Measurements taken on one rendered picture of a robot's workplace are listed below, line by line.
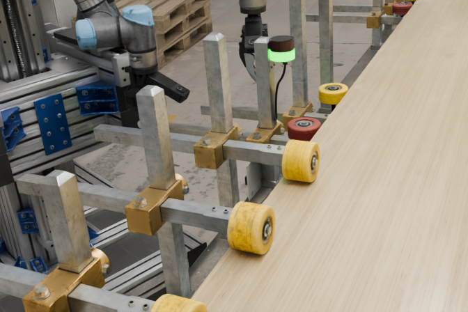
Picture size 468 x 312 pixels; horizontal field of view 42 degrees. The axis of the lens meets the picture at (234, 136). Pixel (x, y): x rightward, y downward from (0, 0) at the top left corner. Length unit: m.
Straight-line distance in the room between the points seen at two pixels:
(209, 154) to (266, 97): 0.32
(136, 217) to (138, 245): 1.28
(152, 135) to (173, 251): 0.24
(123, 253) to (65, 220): 1.44
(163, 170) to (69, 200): 0.25
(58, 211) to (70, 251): 0.07
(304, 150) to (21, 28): 1.07
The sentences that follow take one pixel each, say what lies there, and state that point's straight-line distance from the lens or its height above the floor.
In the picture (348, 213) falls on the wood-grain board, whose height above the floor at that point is 0.90.
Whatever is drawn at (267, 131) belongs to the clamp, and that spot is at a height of 0.87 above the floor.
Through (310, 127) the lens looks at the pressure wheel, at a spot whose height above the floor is 0.91.
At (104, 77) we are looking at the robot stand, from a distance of 1.91.
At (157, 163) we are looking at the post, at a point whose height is 1.02.
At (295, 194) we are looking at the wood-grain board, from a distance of 1.17.
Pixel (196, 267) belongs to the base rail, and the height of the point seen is 0.70.
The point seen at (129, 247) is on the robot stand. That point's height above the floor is 0.21.
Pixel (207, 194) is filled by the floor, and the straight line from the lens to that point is 3.01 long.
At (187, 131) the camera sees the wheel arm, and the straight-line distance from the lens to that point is 1.59.
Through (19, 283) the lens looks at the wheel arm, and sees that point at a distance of 0.96.
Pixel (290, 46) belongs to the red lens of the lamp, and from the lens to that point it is 1.43.
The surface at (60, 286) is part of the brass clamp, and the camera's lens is 0.91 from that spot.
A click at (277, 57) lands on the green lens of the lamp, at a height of 1.07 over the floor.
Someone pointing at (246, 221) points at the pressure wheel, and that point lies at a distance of 0.97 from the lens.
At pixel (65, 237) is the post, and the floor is 1.03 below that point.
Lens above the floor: 1.49
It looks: 25 degrees down
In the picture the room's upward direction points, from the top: 5 degrees counter-clockwise
